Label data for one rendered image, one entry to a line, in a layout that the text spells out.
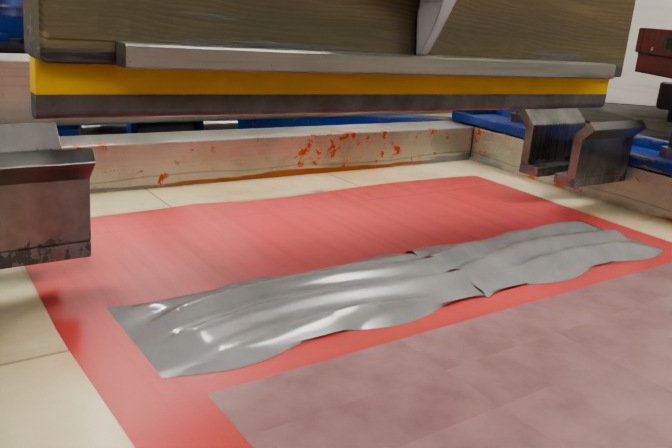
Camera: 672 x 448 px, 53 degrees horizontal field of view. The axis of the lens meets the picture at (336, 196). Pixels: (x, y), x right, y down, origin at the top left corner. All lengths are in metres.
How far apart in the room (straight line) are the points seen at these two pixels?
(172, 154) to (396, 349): 0.28
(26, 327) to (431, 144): 0.45
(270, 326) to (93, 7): 0.15
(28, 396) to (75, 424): 0.03
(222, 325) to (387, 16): 0.18
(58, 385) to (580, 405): 0.20
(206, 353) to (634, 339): 0.20
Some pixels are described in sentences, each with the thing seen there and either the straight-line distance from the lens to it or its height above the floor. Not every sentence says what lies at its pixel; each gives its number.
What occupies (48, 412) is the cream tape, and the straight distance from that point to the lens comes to 0.27.
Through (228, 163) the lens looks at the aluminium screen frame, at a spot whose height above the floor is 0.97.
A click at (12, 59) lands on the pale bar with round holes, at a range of 0.56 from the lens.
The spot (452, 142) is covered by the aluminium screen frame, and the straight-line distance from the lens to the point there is 0.70.
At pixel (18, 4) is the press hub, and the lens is 1.13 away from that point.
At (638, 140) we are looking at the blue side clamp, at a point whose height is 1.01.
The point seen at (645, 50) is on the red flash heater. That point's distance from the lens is 1.54.
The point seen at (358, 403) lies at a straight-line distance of 0.27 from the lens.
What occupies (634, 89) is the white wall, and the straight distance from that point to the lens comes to 2.64.
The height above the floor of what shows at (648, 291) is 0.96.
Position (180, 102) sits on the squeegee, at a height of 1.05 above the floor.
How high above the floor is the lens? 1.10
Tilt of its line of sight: 16 degrees down
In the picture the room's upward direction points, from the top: 5 degrees clockwise
